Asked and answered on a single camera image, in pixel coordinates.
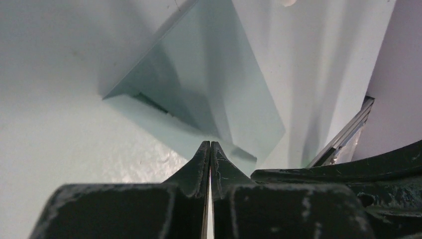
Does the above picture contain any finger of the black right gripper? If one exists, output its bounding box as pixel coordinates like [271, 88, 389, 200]
[251, 141, 422, 239]

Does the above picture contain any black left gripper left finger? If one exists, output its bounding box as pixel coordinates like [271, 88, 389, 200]
[30, 141, 210, 239]

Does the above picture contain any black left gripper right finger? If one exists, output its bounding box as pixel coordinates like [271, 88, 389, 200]
[210, 141, 375, 239]

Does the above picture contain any aluminium frame rail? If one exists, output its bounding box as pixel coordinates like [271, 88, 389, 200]
[307, 96, 375, 168]

